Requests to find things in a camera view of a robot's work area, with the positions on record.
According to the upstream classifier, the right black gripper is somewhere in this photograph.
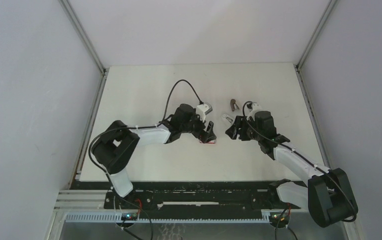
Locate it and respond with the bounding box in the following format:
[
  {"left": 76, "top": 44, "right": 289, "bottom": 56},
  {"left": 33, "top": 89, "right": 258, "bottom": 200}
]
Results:
[{"left": 226, "top": 115, "right": 263, "bottom": 142}]

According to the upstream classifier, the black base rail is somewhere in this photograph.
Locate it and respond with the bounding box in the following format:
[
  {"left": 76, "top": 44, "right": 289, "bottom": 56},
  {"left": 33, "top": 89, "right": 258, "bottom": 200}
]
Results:
[{"left": 103, "top": 181, "right": 296, "bottom": 221}]

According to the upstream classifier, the right circuit board with wires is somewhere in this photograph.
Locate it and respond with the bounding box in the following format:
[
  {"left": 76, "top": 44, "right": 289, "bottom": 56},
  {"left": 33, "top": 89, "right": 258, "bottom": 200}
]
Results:
[{"left": 269, "top": 202, "right": 298, "bottom": 240}]

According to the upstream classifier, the right black camera cable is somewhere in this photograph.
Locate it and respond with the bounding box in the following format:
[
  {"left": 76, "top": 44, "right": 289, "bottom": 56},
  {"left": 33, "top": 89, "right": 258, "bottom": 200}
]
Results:
[{"left": 242, "top": 100, "right": 358, "bottom": 223}]

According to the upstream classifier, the red white staple box sleeve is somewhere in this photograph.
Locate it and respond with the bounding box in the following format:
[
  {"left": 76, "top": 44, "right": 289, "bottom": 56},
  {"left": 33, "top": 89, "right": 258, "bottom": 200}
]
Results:
[{"left": 199, "top": 138, "right": 217, "bottom": 144}]

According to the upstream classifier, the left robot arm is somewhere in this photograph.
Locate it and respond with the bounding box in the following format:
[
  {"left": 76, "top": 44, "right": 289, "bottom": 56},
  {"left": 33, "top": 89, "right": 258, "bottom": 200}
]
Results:
[{"left": 87, "top": 103, "right": 217, "bottom": 209}]

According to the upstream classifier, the left circuit board with wires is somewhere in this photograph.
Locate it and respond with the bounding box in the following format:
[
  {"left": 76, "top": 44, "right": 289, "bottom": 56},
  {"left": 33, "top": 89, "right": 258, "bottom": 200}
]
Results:
[{"left": 113, "top": 195, "right": 155, "bottom": 240}]

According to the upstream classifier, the circuit board with wires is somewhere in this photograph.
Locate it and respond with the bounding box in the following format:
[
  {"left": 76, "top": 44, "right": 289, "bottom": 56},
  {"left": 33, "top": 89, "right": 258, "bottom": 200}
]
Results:
[
  {"left": 269, "top": 202, "right": 298, "bottom": 240},
  {"left": 113, "top": 195, "right": 155, "bottom": 240}
]

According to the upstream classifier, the black camera cable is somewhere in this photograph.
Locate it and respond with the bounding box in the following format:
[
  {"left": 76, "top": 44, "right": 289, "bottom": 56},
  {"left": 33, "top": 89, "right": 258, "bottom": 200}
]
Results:
[
  {"left": 242, "top": 100, "right": 358, "bottom": 223},
  {"left": 162, "top": 79, "right": 205, "bottom": 123}
]

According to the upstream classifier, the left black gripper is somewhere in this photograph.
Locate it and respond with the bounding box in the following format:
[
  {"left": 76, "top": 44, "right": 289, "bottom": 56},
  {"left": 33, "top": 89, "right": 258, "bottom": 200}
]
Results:
[{"left": 180, "top": 109, "right": 216, "bottom": 144}]

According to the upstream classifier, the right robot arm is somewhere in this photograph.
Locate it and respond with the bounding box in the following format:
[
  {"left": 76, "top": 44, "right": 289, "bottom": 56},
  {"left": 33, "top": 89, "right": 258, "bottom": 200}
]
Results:
[{"left": 222, "top": 110, "right": 359, "bottom": 228}]

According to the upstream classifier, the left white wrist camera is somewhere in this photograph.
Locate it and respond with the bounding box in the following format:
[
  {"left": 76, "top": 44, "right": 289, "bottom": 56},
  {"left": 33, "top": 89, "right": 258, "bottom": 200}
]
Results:
[{"left": 195, "top": 103, "right": 213, "bottom": 123}]

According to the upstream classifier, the left black camera cable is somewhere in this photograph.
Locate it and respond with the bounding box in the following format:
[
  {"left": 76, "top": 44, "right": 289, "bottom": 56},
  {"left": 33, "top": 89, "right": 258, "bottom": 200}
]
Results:
[{"left": 162, "top": 79, "right": 205, "bottom": 123}]

